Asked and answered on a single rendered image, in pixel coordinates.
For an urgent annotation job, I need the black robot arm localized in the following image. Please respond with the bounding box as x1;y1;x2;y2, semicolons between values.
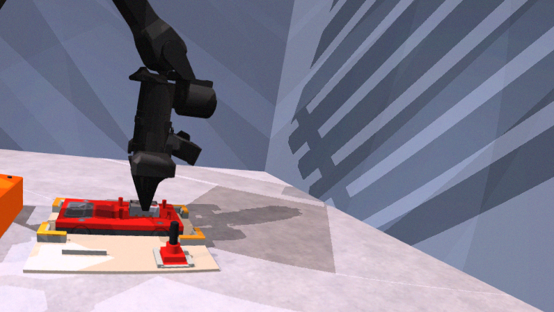
112;0;217;166

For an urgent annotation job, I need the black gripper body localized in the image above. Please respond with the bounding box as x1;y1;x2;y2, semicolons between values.
127;110;176;178

